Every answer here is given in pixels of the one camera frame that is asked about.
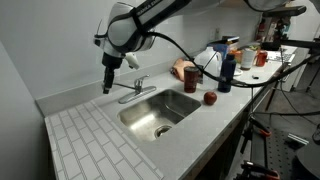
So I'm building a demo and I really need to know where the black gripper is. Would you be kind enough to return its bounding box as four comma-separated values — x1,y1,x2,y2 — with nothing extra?
101,52,123,95

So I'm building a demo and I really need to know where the chrome sink faucet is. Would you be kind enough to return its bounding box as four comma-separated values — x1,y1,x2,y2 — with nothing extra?
111,74,157,105

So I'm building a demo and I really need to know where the stainless steel sink basin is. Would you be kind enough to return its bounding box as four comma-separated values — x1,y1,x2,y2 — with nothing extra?
117,88,202,143

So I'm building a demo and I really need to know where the white brick pattern mat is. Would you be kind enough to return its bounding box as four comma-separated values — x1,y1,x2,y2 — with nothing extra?
44,100,165,180

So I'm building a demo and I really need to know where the dark red tumbler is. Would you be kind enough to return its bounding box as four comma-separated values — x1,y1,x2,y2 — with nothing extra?
183,66,200,94

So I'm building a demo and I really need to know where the red apple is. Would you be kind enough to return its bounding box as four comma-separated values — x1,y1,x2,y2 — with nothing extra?
203,91,218,106

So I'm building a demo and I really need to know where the translucent plastic milk jug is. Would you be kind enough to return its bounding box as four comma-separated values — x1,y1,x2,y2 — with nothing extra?
194,46,223,91

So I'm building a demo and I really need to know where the navy blue bottle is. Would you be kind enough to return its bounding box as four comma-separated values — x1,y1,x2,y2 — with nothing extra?
217,53,237,93

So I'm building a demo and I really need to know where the blue box stack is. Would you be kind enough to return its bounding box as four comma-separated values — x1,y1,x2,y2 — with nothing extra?
208,35,241,61

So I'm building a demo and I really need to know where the white paper cup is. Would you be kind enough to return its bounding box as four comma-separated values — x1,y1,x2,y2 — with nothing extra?
240,47,258,71

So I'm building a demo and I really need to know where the red drink can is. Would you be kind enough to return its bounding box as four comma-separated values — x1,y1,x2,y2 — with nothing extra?
255,50,269,67

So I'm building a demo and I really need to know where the grey keyboard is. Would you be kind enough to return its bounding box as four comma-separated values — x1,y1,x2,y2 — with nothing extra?
266,49,296,64

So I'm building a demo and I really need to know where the black perforated breadboard table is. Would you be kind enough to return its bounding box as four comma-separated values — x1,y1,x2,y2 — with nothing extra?
251,126,320,180

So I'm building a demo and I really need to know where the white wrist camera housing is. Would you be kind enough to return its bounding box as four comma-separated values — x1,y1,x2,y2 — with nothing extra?
124,52,141,71

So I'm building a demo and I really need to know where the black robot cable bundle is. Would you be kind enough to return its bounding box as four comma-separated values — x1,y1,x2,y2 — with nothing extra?
143,31,320,89

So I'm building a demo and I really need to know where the orange handled clamp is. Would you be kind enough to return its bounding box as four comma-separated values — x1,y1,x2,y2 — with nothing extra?
239,159,282,180
248,116,272,138

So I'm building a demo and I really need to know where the black stereo camera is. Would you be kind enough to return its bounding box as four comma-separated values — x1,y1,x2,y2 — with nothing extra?
262,5,307,19

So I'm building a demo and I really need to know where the black camera tripod stand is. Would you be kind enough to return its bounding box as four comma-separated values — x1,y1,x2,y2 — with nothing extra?
261,16,320,113

